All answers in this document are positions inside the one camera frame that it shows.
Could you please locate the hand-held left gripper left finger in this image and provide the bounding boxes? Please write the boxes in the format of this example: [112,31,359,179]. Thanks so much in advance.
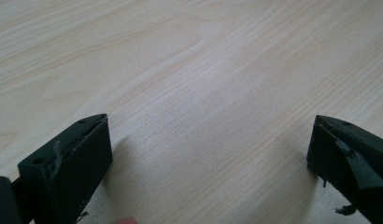
[17,113,114,224]

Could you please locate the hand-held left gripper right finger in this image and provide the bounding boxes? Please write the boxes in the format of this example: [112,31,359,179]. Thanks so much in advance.
[306,114,383,224]

